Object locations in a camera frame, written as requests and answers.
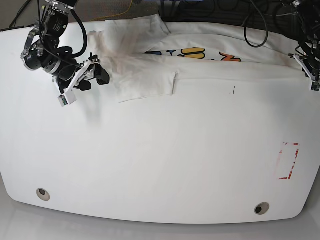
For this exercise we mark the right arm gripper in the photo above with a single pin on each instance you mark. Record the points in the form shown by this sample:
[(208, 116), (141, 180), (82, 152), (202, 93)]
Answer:
[(95, 71)]

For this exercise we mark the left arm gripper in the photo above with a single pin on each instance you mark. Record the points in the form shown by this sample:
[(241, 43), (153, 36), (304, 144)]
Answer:
[(310, 71)]

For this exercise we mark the white printed t-shirt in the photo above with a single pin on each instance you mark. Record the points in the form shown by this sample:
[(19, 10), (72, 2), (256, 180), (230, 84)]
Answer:
[(145, 56)]

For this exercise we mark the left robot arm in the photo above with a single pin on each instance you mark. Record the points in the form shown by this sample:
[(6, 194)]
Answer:
[(308, 15)]

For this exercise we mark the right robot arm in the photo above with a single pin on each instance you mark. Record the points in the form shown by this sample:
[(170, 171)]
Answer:
[(42, 49)]

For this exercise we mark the red tape rectangle marking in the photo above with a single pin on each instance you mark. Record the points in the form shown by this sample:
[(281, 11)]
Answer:
[(286, 160)]

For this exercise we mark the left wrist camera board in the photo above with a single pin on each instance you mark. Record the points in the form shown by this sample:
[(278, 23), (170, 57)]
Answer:
[(315, 86)]

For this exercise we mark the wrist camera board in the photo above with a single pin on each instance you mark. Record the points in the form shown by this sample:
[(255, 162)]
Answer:
[(315, 86), (67, 98)]

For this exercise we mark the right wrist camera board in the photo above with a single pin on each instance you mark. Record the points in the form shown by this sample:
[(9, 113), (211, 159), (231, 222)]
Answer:
[(67, 98)]

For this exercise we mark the left table cable grommet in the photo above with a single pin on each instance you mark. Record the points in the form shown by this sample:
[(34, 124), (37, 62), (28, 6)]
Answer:
[(43, 194)]

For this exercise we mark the table cable grommet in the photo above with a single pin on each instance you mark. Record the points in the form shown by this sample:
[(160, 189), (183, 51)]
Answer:
[(43, 194), (262, 208)]

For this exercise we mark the right table cable grommet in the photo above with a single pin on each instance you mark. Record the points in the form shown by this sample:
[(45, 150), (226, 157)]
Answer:
[(262, 208)]

